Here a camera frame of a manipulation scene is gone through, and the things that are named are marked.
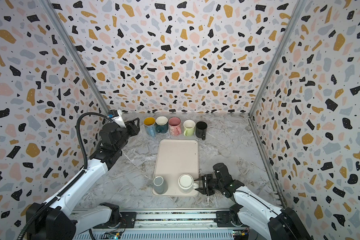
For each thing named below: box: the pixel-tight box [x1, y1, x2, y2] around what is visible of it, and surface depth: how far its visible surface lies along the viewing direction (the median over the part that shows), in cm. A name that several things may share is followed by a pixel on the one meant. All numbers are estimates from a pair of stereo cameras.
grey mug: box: [147, 175, 169, 195], surface depth 79 cm
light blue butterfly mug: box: [143, 117, 157, 138], surface depth 102 cm
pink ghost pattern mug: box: [168, 116, 182, 136], surface depth 105 cm
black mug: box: [195, 121, 208, 141], surface depth 105 cm
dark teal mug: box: [155, 116, 169, 134], surface depth 105 cm
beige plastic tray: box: [153, 139, 199, 197], surface depth 97 cm
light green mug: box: [183, 119, 196, 137], surface depth 105 cm
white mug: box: [178, 173, 199, 191], surface depth 81 cm
